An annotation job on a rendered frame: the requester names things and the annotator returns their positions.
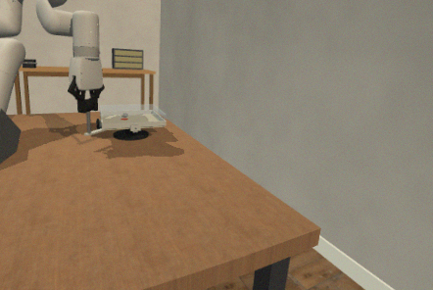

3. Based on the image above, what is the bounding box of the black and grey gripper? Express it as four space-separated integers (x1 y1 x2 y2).
68 56 104 114

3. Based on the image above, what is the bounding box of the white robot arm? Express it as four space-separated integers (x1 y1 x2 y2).
0 0 100 113

